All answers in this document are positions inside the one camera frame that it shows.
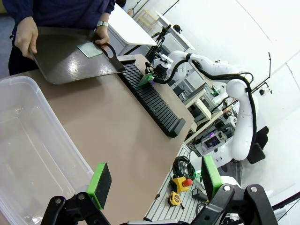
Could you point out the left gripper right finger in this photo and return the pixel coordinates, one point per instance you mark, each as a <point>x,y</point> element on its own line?
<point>211,178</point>

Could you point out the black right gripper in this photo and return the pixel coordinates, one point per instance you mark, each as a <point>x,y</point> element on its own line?
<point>160,72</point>

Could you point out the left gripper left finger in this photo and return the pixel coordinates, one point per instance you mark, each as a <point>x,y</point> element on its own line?
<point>99,185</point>

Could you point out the dark brown serving tray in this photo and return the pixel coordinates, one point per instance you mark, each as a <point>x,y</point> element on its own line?
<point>65,65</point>

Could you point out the person's left forearm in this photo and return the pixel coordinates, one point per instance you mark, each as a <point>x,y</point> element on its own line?
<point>105,17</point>

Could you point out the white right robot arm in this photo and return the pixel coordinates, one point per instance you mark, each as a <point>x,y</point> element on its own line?
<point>243,131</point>

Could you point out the person's right forearm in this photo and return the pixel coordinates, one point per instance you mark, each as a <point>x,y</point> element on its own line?
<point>18,9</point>

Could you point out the person's left hand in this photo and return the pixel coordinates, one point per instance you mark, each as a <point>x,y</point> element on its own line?
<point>103,32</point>

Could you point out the person's right hand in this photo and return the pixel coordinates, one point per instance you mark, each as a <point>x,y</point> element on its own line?
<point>25,35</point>

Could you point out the small black device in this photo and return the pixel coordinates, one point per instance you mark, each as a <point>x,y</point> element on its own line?
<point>197,193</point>

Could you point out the black slotted PCB rack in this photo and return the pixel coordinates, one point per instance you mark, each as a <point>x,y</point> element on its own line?
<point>152,100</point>

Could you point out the yellow emergency stop button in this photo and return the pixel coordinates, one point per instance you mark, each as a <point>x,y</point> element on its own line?
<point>179,184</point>

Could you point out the yellow tape measure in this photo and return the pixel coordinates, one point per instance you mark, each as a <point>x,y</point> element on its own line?
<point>174,199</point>

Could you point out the white table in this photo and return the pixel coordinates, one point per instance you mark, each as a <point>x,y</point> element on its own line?
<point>131,28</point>

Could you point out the white equipment cart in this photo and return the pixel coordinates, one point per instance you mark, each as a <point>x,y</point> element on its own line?
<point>201,105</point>

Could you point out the white wristband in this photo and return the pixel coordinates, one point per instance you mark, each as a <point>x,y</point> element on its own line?
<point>102,23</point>

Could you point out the clear plastic storage box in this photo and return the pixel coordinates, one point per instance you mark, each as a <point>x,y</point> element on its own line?
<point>23,140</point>

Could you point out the person in purple jacket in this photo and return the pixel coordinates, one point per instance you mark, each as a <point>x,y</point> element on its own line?
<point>58,11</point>

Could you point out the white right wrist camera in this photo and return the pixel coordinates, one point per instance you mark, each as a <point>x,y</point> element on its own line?
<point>164,59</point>

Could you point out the black camera tripod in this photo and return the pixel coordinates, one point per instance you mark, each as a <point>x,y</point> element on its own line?
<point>155,48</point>

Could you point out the white wall shelf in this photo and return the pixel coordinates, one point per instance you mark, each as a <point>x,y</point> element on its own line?
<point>178,35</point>

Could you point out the aluminium base plate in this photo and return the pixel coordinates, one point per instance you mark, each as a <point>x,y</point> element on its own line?
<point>164,211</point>

